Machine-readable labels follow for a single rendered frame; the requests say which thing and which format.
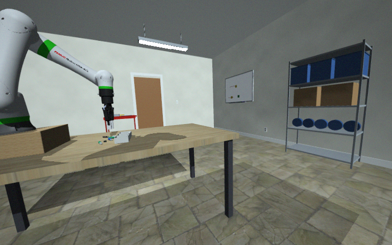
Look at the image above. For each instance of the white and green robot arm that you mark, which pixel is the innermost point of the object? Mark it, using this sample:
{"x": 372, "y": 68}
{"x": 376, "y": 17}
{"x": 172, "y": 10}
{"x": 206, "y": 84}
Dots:
{"x": 18, "y": 34}

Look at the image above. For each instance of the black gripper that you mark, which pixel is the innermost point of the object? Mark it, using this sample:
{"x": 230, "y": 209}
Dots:
{"x": 108, "y": 111}

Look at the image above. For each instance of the white three-compartment bin rack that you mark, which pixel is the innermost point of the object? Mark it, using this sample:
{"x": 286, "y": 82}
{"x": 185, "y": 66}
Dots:
{"x": 122, "y": 137}

